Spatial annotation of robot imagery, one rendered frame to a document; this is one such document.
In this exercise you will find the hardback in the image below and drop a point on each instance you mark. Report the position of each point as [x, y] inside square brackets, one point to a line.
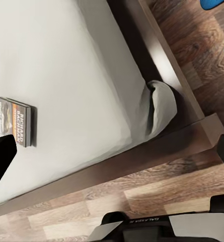
[16, 119]

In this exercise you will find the bed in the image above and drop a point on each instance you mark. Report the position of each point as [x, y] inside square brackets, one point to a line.
[108, 97]

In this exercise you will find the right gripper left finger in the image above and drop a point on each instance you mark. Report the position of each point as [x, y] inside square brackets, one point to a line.
[8, 150]

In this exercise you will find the sandal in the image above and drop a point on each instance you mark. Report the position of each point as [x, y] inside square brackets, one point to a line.
[210, 4]

